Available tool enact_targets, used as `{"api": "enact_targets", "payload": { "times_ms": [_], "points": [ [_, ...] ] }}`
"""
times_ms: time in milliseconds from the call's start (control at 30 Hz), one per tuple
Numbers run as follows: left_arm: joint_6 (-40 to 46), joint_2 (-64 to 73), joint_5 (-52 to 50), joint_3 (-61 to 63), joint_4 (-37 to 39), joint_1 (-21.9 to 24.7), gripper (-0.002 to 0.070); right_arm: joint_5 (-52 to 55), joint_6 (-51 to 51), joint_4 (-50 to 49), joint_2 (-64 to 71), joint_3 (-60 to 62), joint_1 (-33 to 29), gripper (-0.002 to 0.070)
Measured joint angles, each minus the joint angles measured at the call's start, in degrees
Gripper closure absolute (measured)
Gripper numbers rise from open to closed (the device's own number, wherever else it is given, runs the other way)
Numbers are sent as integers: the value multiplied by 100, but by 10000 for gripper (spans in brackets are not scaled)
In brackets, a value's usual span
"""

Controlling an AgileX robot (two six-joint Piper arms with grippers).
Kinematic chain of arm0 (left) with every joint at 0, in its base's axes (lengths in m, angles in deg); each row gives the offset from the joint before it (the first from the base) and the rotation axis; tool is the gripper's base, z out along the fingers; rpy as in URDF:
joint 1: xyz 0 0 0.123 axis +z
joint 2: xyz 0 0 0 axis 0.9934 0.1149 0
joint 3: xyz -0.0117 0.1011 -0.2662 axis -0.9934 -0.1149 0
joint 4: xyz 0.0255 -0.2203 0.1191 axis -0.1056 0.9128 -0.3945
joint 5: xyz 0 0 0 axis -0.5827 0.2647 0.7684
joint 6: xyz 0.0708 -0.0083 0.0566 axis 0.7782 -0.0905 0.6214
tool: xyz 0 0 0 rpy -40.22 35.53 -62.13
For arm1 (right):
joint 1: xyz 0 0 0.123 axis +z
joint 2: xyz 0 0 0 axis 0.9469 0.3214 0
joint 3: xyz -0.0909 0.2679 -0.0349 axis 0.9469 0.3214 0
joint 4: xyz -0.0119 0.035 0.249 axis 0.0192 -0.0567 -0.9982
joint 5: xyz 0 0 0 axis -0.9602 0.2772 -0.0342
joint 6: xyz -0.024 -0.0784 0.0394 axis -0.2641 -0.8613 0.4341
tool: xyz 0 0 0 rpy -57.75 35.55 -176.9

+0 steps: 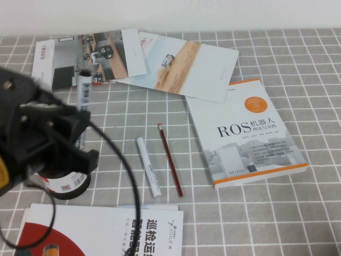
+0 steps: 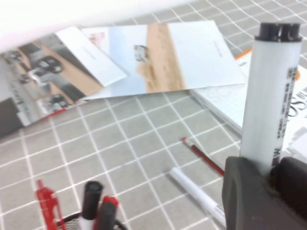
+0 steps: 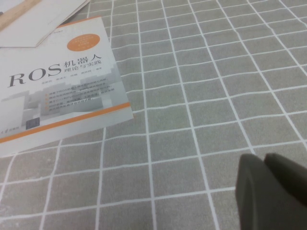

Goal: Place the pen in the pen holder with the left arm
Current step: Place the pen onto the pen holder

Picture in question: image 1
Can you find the office photo brochure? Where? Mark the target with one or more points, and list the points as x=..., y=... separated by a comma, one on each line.
x=120, y=53

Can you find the white orange ROS book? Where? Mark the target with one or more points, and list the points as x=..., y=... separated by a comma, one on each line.
x=239, y=149

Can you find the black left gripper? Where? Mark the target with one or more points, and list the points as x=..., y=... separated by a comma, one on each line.
x=40, y=152

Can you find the all-white paint marker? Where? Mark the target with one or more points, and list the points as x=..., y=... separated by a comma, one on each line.
x=149, y=168

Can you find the dark red pencil with eraser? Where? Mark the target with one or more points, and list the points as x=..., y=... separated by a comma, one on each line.
x=170, y=160

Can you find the desert photo brochure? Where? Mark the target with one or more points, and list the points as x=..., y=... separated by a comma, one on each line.
x=191, y=69

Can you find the black mesh pen holder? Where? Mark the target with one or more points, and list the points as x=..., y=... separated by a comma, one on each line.
x=69, y=184

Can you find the white marker with barcode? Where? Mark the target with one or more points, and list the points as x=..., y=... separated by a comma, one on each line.
x=84, y=93

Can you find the grey checked tablecloth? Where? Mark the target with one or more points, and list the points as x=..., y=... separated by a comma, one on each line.
x=293, y=213

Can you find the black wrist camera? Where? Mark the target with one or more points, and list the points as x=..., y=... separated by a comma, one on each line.
x=74, y=117

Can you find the red and white AgileX brochure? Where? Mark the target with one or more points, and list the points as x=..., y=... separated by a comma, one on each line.
x=106, y=226

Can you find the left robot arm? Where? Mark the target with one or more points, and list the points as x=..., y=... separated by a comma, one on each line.
x=10, y=120

